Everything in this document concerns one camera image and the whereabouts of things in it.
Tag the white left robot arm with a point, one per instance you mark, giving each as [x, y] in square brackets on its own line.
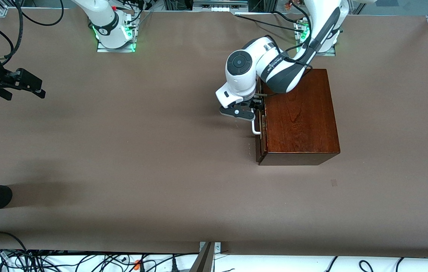
[240, 79]

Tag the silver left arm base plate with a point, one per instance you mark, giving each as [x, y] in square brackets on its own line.
[329, 54]

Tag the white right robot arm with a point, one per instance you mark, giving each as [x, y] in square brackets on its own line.
[100, 15]

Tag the black power plug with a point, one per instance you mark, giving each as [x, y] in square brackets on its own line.
[174, 266]

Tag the dark brown wooden cabinet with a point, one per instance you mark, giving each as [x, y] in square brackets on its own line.
[304, 124]

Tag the white power strip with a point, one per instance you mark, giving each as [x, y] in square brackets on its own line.
[219, 8]

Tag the small colourful figurines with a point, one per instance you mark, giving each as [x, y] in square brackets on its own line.
[289, 3]

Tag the metal table edge bracket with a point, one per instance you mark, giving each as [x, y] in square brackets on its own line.
[204, 260]

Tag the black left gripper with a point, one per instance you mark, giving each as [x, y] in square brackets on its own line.
[256, 103]

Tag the orange plug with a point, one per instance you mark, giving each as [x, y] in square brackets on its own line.
[137, 264]

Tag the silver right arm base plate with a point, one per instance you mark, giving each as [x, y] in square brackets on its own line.
[104, 50]

